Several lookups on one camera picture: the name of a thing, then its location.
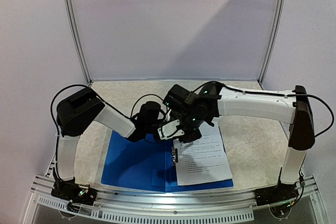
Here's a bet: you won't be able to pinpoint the white printed paper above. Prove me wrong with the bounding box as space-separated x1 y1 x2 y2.
173 122 234 188

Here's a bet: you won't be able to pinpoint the blue plastic folder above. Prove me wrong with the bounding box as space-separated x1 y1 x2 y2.
101 132 226 193

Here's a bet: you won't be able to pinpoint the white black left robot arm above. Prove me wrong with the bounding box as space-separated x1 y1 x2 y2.
50 85 167 200

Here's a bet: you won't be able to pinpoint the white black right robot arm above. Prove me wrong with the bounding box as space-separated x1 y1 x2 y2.
157 81 315 201

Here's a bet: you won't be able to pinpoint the metal folder clip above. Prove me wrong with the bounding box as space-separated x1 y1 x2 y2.
171 146 179 166

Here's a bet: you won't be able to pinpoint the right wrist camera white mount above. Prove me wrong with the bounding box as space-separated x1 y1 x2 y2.
154 119 185 142

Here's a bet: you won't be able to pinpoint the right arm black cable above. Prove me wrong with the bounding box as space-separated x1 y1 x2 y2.
194 81 335 183

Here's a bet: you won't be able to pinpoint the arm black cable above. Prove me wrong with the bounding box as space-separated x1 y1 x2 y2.
49 84 169 141
194 81 335 183

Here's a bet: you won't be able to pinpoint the aluminium front rail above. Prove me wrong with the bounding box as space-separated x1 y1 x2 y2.
23 175 327 223

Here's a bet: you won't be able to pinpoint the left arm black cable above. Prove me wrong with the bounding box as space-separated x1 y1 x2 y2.
49 84 169 141

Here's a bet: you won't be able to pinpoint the right aluminium frame post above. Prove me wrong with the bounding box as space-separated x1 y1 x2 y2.
257 0 285 87

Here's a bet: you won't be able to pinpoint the aluminium frame post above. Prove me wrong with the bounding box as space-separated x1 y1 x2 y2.
64 0 92 85
257 0 285 87

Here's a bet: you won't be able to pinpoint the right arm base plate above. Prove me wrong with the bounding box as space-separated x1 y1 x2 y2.
254 182 305 208

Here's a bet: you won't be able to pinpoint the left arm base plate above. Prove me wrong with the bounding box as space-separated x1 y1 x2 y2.
51 179 98 206

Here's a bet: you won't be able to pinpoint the left aluminium frame post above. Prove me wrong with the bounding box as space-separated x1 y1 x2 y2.
64 0 92 85

